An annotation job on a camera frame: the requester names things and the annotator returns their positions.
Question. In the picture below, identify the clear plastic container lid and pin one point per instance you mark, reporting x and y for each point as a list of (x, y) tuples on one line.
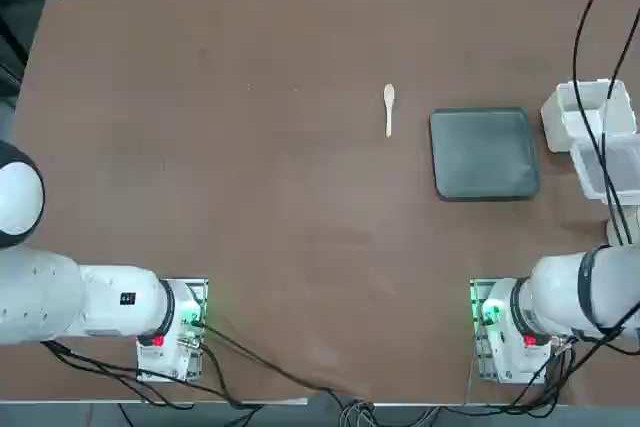
[(585, 172)]

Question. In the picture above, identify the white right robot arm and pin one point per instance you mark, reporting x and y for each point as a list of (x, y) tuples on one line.
[(555, 292)]

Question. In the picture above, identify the translucent white plastic container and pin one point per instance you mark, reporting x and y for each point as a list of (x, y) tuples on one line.
[(550, 122)]

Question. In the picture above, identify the light wooden spoon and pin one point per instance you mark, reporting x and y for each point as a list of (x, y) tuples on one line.
[(389, 97)]

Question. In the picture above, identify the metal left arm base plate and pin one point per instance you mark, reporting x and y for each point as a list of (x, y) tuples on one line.
[(201, 287)]

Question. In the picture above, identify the dark grey square tray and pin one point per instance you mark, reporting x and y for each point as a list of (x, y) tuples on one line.
[(482, 154)]

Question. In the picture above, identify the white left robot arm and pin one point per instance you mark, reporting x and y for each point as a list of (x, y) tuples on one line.
[(115, 297)]

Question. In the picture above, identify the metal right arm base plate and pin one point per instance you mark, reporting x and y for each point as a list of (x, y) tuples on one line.
[(477, 297)]

